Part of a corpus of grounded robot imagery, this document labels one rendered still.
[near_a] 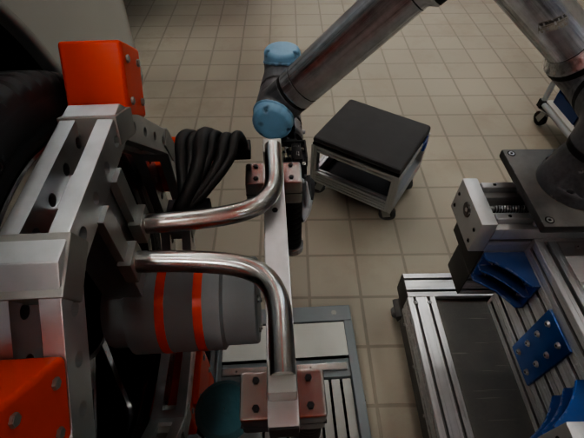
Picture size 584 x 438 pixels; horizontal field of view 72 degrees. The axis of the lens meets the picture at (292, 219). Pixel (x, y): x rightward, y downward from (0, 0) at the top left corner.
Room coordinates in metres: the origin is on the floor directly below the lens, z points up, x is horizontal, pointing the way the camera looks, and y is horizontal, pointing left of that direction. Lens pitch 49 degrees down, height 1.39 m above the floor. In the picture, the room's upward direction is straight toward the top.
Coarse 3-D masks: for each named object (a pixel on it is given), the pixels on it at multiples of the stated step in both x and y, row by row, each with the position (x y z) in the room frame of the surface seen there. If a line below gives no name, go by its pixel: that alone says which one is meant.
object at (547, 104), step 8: (552, 88) 1.92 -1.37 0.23; (544, 96) 1.93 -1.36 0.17; (560, 96) 1.88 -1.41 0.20; (536, 104) 1.94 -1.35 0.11; (544, 104) 1.90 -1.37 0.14; (552, 104) 1.88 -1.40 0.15; (560, 104) 1.85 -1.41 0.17; (568, 104) 1.80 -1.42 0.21; (536, 112) 1.95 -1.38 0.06; (544, 112) 1.89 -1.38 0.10; (552, 112) 1.83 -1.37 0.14; (560, 112) 1.81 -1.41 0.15; (568, 112) 1.77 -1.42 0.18; (536, 120) 1.92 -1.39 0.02; (544, 120) 1.89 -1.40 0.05; (560, 120) 1.76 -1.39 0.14; (568, 120) 1.74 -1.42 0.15; (576, 120) 1.70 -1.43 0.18; (560, 128) 1.71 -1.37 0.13; (568, 128) 1.68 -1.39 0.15
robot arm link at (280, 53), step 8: (272, 48) 0.78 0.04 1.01; (280, 48) 0.78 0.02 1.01; (288, 48) 0.78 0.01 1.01; (296, 48) 0.78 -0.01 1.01; (264, 56) 0.77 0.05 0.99; (272, 56) 0.75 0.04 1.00; (280, 56) 0.75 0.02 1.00; (288, 56) 0.75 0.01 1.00; (296, 56) 0.76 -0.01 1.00; (264, 64) 0.77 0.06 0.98; (272, 64) 0.75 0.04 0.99; (280, 64) 0.74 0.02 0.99; (288, 64) 0.74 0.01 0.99; (264, 72) 0.75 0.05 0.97; (272, 72) 0.72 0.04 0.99; (280, 72) 0.72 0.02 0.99
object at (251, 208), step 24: (264, 144) 0.48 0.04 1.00; (120, 168) 0.34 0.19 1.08; (120, 192) 0.32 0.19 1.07; (264, 192) 0.37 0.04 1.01; (144, 216) 0.33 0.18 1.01; (168, 216) 0.33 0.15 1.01; (192, 216) 0.33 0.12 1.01; (216, 216) 0.33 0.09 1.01; (240, 216) 0.34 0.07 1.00; (144, 240) 0.31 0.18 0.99
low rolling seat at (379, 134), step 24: (336, 120) 1.48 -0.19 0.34; (360, 120) 1.48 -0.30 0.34; (384, 120) 1.48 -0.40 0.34; (408, 120) 1.48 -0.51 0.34; (312, 144) 1.36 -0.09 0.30; (336, 144) 1.31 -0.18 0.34; (360, 144) 1.31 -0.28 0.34; (384, 144) 1.31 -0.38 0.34; (408, 144) 1.31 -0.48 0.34; (312, 168) 1.36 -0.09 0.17; (336, 168) 1.43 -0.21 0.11; (360, 168) 1.24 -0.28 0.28; (384, 168) 1.19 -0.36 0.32; (408, 168) 1.37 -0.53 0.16; (360, 192) 1.23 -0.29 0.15; (384, 192) 1.27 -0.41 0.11; (384, 216) 1.19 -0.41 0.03
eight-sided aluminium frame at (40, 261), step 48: (48, 144) 0.33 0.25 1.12; (96, 144) 0.33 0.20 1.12; (144, 144) 0.44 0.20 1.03; (48, 192) 0.27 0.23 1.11; (96, 192) 0.28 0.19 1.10; (0, 240) 0.21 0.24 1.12; (48, 240) 0.21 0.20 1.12; (192, 240) 0.53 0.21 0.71; (0, 288) 0.17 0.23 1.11; (48, 288) 0.17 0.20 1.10; (0, 336) 0.14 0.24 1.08; (48, 336) 0.14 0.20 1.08; (192, 384) 0.27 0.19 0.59; (144, 432) 0.17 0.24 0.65
